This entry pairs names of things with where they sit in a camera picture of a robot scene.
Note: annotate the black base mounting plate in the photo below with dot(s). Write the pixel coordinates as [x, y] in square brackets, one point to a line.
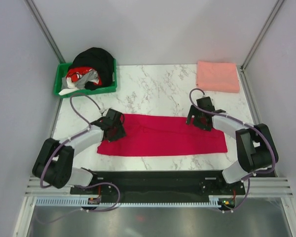
[160, 186]

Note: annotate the left aluminium frame post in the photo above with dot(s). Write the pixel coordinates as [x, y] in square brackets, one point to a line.
[44, 28]

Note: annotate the magenta t shirt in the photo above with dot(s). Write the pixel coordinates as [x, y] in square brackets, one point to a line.
[159, 136]

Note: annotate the white garment in bin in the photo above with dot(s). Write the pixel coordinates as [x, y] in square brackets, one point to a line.
[67, 86]

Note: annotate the black garment in bin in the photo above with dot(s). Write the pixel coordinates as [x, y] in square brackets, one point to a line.
[98, 59]

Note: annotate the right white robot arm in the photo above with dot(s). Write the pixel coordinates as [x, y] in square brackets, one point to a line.
[256, 151]

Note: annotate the folded salmon pink t shirt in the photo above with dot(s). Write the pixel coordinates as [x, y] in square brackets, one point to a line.
[217, 77]

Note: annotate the green plastic bin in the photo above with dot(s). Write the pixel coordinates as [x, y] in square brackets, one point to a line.
[61, 72]

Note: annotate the light blue cable duct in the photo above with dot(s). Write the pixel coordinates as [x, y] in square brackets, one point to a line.
[87, 202]

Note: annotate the red garment in bin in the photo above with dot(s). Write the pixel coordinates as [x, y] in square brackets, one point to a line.
[76, 73]

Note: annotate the grey garment in bin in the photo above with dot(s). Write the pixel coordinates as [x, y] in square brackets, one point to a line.
[89, 79]

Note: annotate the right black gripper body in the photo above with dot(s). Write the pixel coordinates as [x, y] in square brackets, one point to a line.
[198, 121]

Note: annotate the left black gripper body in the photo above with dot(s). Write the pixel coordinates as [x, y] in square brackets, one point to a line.
[119, 132]

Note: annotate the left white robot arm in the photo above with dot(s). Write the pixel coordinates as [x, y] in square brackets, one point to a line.
[54, 164]

